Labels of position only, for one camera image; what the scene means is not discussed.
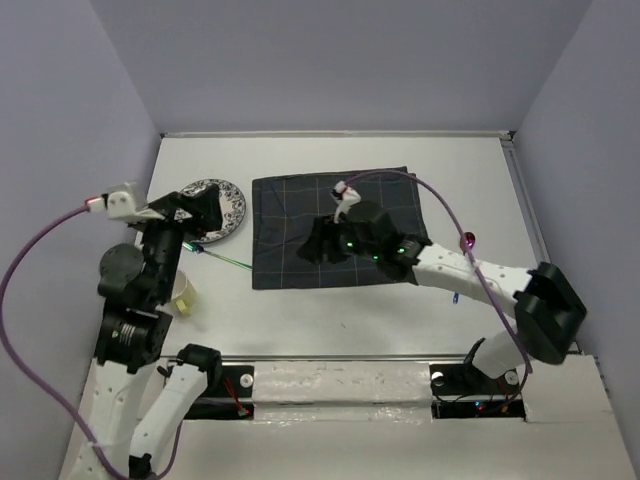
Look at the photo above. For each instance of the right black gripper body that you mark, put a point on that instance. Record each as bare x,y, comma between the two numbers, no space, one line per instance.
351,244

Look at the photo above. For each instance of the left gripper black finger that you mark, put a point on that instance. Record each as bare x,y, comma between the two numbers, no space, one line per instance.
208,209
164,208

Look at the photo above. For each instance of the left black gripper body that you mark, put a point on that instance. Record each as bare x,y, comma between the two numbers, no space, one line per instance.
165,238

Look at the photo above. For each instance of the blue white patterned plate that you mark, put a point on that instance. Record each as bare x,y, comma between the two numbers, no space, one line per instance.
233,207

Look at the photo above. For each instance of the dark grey checked cloth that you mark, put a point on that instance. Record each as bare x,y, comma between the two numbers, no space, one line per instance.
283,210

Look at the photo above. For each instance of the pale yellow cup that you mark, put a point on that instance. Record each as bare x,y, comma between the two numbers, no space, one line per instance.
184,295

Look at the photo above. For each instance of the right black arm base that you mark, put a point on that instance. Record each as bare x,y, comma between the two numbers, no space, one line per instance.
459,391

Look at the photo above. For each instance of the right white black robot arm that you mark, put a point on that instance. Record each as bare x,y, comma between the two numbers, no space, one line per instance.
542,310

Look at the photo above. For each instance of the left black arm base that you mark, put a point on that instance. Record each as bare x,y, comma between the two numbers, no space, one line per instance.
220,400

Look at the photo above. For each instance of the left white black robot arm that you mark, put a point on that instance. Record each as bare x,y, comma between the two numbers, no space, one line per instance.
135,283

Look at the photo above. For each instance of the iridescent green fork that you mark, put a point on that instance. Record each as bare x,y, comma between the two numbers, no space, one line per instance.
199,249

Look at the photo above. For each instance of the white foam strip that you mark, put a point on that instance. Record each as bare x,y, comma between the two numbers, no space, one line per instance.
341,382

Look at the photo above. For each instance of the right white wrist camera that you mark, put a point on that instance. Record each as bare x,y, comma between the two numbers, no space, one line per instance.
345,197

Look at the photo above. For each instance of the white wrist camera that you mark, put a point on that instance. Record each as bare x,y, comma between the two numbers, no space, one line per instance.
126,203
345,197

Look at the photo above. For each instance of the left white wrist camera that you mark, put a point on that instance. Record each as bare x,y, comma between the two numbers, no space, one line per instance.
126,203

